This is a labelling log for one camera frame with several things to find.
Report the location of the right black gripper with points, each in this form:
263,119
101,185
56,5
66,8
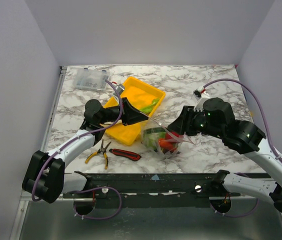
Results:
186,118

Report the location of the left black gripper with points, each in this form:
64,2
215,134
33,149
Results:
131,114

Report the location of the red toy tomato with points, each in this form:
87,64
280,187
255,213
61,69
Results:
172,137

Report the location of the green toy cabbage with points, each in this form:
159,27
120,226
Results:
151,136

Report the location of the red toy chili pepper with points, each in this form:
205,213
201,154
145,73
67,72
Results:
166,145

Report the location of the clear zip top bag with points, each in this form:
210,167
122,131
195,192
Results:
161,152

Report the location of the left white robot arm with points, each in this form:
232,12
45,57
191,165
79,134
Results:
45,176

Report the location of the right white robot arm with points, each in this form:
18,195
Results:
249,140

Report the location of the toy celery bunch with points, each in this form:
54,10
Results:
148,109

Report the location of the yellow plastic tray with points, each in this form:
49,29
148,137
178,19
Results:
140,95

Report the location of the red black utility knife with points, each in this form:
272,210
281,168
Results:
126,154

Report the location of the clear plastic screw box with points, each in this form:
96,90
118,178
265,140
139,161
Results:
91,79

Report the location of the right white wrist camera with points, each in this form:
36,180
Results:
201,96

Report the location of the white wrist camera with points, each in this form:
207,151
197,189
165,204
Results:
119,89
201,96

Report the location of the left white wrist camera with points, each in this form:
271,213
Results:
119,89

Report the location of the yellow handled pliers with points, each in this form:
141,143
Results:
102,151

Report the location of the black metal base rail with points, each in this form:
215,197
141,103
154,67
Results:
140,190

